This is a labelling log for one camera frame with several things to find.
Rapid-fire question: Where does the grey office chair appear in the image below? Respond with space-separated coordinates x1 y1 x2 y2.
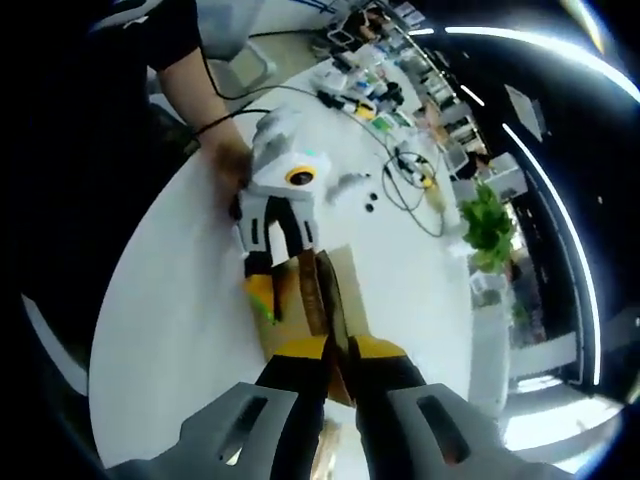
207 34 279 101

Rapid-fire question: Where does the person's left hand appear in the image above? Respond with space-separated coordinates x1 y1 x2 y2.
207 139 256 221

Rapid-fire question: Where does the black table cable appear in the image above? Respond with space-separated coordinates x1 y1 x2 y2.
382 149 446 237

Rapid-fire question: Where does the green leafy plant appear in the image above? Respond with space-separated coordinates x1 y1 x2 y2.
458 182 516 274

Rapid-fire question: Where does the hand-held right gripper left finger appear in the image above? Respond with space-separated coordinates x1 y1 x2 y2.
107 334 331 480

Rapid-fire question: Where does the long ceiling light strip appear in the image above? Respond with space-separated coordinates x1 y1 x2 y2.
444 24 640 101

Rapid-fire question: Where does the gold foil mask packet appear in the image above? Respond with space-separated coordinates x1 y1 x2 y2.
317 248 354 369

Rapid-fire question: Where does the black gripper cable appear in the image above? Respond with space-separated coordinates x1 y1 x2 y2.
192 29 321 141

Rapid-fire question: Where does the gold mask box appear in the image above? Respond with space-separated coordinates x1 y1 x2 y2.
242 244 374 406

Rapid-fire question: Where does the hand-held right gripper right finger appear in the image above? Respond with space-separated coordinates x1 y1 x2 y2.
347 334 559 480

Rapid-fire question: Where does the white plant pot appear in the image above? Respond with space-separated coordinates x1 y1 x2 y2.
469 272 506 297

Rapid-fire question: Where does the bundle of gold mask packets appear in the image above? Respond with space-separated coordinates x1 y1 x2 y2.
298 249 327 337

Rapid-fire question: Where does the ceiling air vent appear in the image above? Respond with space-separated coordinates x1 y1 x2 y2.
504 84 546 141

